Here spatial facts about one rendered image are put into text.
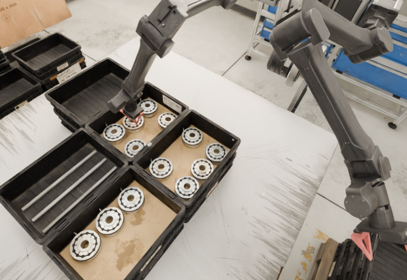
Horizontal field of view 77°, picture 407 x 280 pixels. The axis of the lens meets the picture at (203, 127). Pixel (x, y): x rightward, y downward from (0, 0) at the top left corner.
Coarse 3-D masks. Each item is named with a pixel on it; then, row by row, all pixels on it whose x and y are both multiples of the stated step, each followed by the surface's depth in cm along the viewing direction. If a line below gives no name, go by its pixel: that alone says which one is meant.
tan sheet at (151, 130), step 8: (160, 112) 136; (120, 120) 130; (144, 120) 131; (152, 120) 132; (144, 128) 128; (152, 128) 129; (128, 136) 125; (136, 136) 125; (144, 136) 125; (152, 136) 126; (120, 144) 122
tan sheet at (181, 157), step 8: (208, 136) 128; (176, 144) 124; (200, 144) 125; (208, 144) 125; (168, 152) 121; (176, 152) 121; (184, 152) 122; (192, 152) 122; (200, 152) 122; (176, 160) 119; (184, 160) 119; (192, 160) 119; (160, 168) 115; (176, 168) 116; (184, 168) 116; (176, 176) 114; (168, 184) 111; (200, 184) 112
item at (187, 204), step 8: (208, 120) 122; (168, 128) 117; (224, 128) 119; (160, 136) 114; (232, 136) 117; (152, 144) 111; (144, 152) 108; (232, 152) 112; (136, 160) 106; (224, 160) 109; (216, 168) 108; (152, 176) 102; (208, 176) 104; (160, 184) 100; (168, 192) 98; (200, 192) 101; (192, 200) 99
